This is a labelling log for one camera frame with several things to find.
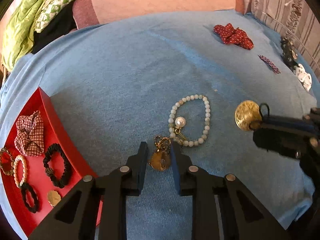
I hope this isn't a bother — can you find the gold round pendant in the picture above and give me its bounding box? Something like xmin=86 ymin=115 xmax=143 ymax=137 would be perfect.
xmin=234 ymin=100 xmax=270 ymax=131

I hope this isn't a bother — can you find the small black hair tie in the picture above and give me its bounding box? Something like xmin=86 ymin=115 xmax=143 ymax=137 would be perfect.
xmin=21 ymin=182 xmax=40 ymax=214

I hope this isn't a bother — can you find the gold locket with bow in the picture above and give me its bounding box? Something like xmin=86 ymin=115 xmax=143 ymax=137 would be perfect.
xmin=149 ymin=135 xmax=171 ymax=171

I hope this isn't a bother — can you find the pink pearl bracelet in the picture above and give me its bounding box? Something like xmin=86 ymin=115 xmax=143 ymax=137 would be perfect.
xmin=13 ymin=154 xmax=29 ymax=189

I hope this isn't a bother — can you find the brown beaded bracelet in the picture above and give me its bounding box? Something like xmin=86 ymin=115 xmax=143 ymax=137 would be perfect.
xmin=0 ymin=147 xmax=15 ymax=176

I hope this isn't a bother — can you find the red plaid scrunchie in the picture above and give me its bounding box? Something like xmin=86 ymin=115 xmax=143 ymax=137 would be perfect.
xmin=14 ymin=110 xmax=44 ymax=157

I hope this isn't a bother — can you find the red jewelry tray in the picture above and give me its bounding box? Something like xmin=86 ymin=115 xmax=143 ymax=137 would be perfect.
xmin=2 ymin=88 xmax=96 ymax=239

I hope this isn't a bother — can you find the gold oval brooch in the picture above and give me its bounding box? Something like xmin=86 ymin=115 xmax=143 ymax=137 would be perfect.
xmin=47 ymin=190 xmax=61 ymax=207

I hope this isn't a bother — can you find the white patterned scrunchie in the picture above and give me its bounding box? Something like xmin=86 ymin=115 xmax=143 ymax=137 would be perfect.
xmin=294 ymin=63 xmax=312 ymax=92

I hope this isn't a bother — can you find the black grey scrunchie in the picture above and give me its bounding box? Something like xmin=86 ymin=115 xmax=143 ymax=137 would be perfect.
xmin=280 ymin=36 xmax=298 ymax=71

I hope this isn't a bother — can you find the small purple hair clip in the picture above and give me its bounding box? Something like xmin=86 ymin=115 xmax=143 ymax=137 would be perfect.
xmin=258 ymin=55 xmax=281 ymax=74

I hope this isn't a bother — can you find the pearl earring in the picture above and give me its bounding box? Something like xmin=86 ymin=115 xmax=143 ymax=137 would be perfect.
xmin=174 ymin=116 xmax=187 ymax=141

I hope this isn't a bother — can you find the red dotted scrunchie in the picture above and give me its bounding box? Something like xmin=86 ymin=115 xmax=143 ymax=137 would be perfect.
xmin=213 ymin=23 xmax=254 ymax=50

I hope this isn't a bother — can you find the striped floral sofa cover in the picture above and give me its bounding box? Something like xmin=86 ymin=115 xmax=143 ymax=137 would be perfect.
xmin=251 ymin=0 xmax=319 ymax=79

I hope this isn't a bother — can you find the blue bed blanket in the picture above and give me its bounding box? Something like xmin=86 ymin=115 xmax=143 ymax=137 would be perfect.
xmin=1 ymin=11 xmax=319 ymax=228

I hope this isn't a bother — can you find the black folded cloth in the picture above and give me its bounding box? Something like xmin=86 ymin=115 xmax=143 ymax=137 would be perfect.
xmin=31 ymin=1 xmax=76 ymax=54

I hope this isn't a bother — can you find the green quilted comforter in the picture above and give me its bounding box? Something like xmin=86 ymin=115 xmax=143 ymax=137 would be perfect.
xmin=1 ymin=0 xmax=74 ymax=72

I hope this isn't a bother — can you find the white bead bracelet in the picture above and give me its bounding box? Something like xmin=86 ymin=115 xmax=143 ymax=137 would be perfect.
xmin=167 ymin=94 xmax=211 ymax=147

